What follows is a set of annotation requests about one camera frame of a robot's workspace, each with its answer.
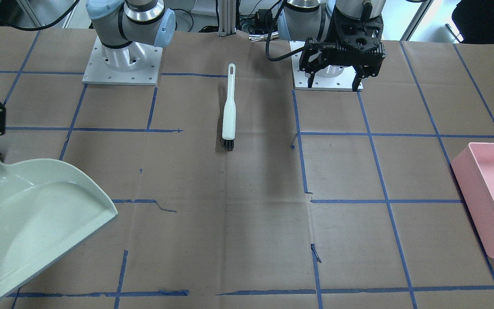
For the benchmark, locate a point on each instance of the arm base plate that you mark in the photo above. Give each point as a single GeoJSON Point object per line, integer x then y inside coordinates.
{"type": "Point", "coordinates": [136, 64]}
{"type": "Point", "coordinates": [331, 78]}

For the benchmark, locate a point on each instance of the aluminium frame post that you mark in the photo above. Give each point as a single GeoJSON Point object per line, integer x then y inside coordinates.
{"type": "Point", "coordinates": [227, 11]}

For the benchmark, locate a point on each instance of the pale green dustpan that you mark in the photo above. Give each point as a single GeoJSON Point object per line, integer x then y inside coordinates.
{"type": "Point", "coordinates": [47, 207]}

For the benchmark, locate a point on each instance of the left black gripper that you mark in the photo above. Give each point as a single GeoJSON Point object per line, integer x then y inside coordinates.
{"type": "Point", "coordinates": [312, 59]}

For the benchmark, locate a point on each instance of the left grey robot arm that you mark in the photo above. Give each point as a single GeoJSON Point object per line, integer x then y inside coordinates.
{"type": "Point", "coordinates": [300, 19]}

